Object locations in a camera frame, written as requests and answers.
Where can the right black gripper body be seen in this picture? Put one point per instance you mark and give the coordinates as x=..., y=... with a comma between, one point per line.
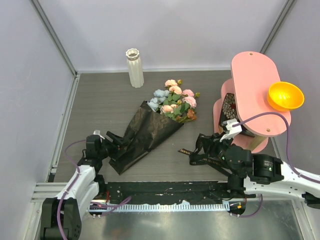
x=220, y=149

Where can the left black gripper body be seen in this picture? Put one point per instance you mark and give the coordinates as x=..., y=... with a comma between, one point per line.
x=108, y=149

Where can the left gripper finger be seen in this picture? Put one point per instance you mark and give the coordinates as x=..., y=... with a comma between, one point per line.
x=121, y=157
x=116, y=140

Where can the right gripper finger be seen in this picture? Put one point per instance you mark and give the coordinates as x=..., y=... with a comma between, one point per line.
x=212, y=156
x=207, y=141

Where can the black ribbon gold lettering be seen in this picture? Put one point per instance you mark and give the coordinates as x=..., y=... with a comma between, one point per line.
x=197, y=157

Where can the black wrapping paper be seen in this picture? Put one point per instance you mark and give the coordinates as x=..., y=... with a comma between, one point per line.
x=146, y=130

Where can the artificial flower bouquet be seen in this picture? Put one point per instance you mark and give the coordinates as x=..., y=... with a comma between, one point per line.
x=174, y=102

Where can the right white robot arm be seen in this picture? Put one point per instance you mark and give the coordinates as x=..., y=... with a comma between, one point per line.
x=253, y=173

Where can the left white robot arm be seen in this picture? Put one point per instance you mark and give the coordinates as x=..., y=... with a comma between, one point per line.
x=61, y=216

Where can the white ribbed ceramic vase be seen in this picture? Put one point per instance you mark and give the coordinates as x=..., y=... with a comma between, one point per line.
x=135, y=69

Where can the black floral patterned box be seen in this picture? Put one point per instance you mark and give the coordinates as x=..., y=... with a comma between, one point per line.
x=228, y=110

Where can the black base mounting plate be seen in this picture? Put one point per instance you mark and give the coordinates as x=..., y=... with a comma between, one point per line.
x=168, y=192

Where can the orange plastic bowl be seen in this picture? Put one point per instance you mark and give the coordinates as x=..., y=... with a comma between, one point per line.
x=285, y=96

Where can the pink tiered shelf stand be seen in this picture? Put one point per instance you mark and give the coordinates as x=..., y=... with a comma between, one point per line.
x=252, y=73

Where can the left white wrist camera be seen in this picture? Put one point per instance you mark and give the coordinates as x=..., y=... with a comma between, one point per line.
x=98, y=133

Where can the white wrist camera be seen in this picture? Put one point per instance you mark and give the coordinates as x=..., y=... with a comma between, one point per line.
x=98, y=133
x=231, y=128

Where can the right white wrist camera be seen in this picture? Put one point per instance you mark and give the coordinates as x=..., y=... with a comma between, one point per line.
x=231, y=128

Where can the white slotted cable duct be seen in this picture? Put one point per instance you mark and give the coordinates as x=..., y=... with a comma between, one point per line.
x=183, y=207

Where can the aluminium frame rail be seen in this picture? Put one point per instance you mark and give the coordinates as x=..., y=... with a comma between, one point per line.
x=279, y=188

